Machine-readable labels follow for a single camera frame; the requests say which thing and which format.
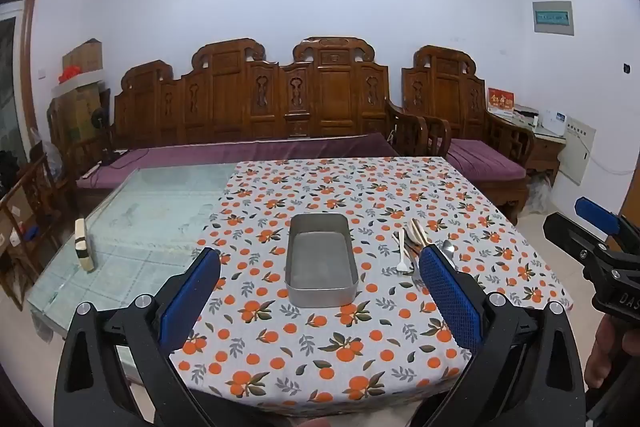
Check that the purple armchair cushion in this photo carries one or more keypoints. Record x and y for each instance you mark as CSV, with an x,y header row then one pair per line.
x,y
485,157

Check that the person's right hand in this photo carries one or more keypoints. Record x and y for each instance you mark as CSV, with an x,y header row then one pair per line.
x,y
607,347

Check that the stack of cardboard boxes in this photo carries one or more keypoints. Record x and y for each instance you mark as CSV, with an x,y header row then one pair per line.
x,y
75,112

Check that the red plastic bag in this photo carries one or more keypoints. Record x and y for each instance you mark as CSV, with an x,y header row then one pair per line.
x,y
70,74

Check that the metal tray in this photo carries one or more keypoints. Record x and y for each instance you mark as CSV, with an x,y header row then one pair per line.
x,y
320,267

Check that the carved wooden sofa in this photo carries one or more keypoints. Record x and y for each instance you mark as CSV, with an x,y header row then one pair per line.
x,y
260,102

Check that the red desk calendar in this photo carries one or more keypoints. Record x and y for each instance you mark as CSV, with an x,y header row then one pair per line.
x,y
501,101

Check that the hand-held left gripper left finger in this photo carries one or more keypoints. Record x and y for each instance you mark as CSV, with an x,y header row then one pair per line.
x,y
192,297

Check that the carved wooden armchair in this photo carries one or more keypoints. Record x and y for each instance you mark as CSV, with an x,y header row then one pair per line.
x,y
450,97

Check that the white box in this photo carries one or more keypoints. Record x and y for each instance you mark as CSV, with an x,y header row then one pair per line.
x,y
555,122

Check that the wall electrical panel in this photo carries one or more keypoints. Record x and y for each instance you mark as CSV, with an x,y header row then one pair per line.
x,y
552,18

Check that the white wall cabinet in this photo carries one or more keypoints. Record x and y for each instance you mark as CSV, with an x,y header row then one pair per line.
x,y
577,152

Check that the white spoon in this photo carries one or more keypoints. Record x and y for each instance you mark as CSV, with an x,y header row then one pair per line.
x,y
403,257

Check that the clear plastic bag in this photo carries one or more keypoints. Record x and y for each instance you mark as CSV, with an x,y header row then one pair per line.
x,y
540,194

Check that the black standing fan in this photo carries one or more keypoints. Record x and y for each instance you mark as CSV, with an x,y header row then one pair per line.
x,y
99,119

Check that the cardboard box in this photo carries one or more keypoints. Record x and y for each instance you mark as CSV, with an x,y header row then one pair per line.
x,y
82,57

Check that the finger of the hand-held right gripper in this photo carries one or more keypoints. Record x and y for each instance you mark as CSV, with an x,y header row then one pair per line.
x,y
565,229
595,212

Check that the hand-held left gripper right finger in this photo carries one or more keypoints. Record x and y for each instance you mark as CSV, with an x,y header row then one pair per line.
x,y
450,297

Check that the orange print tablecloth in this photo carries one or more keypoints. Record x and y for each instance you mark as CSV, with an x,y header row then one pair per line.
x,y
310,357

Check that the wooden side table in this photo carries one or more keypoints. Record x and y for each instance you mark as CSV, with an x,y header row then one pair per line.
x,y
545,152

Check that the wooden chair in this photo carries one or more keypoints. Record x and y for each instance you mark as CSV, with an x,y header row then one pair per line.
x,y
35,207

